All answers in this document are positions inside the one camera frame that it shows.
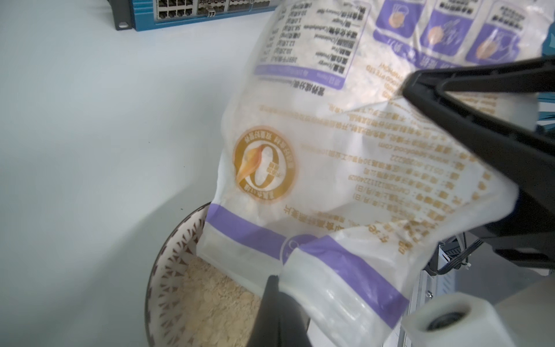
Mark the patterned breakfast bowl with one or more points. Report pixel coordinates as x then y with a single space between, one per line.
191 303

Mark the white purple oats bag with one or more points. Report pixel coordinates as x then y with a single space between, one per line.
331 180

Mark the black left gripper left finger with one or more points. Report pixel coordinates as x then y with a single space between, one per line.
280 321

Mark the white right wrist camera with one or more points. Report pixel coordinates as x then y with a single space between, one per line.
457 320

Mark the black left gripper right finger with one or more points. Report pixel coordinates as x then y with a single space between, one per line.
526 236

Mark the grey blue network switch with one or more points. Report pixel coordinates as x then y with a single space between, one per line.
154 14

